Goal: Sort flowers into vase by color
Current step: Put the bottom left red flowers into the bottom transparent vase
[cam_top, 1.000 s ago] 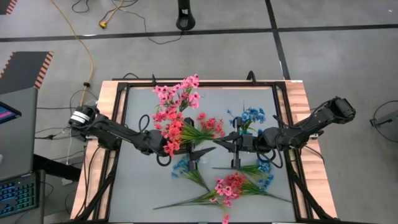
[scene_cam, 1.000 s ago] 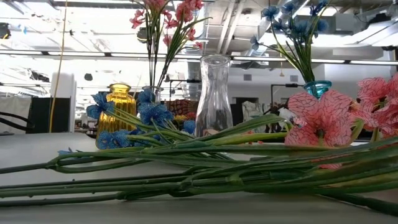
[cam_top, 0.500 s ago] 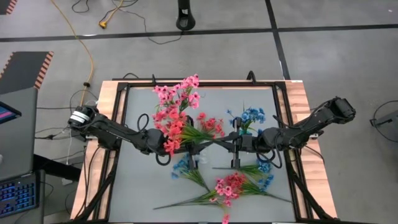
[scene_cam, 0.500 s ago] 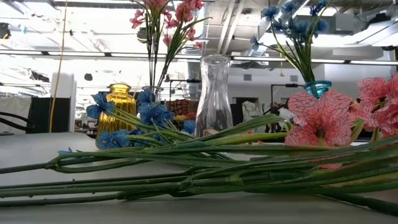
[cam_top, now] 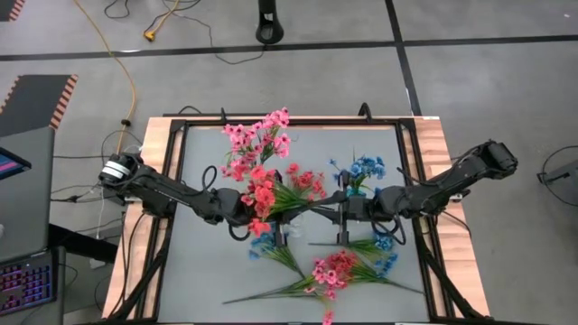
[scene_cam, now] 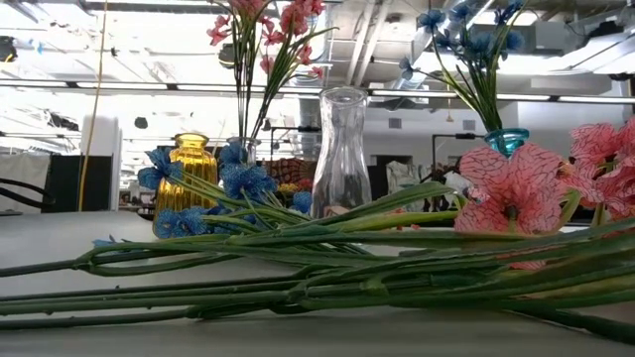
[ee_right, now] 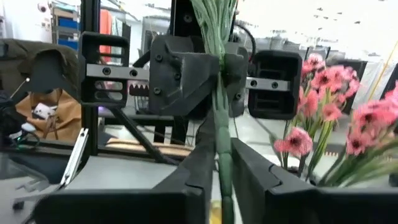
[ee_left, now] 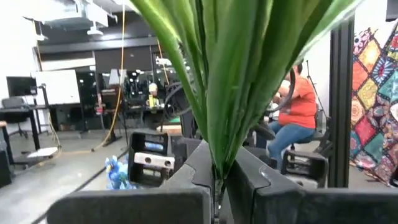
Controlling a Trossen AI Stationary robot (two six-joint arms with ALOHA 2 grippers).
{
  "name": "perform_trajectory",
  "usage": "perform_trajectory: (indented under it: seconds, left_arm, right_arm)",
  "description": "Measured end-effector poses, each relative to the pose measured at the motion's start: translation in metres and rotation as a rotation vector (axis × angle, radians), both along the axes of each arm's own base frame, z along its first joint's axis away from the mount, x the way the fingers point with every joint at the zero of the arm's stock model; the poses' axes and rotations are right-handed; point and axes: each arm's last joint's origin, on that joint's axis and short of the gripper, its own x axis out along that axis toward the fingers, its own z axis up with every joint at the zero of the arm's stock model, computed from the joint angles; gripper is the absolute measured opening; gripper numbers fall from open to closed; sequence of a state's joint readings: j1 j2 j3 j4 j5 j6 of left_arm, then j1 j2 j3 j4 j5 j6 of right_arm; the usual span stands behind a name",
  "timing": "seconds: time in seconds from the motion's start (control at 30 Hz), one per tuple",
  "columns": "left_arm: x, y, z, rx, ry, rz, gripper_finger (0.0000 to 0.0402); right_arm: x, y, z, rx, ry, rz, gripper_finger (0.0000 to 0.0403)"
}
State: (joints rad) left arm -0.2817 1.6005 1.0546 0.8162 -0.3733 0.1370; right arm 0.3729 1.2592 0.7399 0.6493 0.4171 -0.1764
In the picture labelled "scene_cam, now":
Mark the tall clear glass vase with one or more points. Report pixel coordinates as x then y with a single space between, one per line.
342 163

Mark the black partition panel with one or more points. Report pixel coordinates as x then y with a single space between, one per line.
64 183

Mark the teal glass vase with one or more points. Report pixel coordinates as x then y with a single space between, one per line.
506 139

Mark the white pillar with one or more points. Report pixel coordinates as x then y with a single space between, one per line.
106 149

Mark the long horizontal light bar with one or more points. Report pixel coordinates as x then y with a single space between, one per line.
124 85

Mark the black metal frame stand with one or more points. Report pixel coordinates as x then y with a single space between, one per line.
461 135
297 129

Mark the white cloth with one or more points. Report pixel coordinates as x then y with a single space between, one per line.
20 173

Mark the short clear patterned glass vase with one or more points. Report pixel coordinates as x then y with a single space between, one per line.
250 149

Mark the colourful patterned cloth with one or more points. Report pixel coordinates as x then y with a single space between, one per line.
285 171

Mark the pale patterned cloth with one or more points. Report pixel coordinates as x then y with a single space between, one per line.
402 178

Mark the black round dome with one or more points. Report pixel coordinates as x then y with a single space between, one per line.
141 122

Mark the yellow glass vase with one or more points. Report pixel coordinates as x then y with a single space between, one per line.
193 163

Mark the pink artificial flower stem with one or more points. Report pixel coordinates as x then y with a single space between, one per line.
511 188
218 35
297 17

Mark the blue artificial flower stem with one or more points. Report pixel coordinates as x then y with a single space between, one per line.
99 320
478 44
397 198
248 181

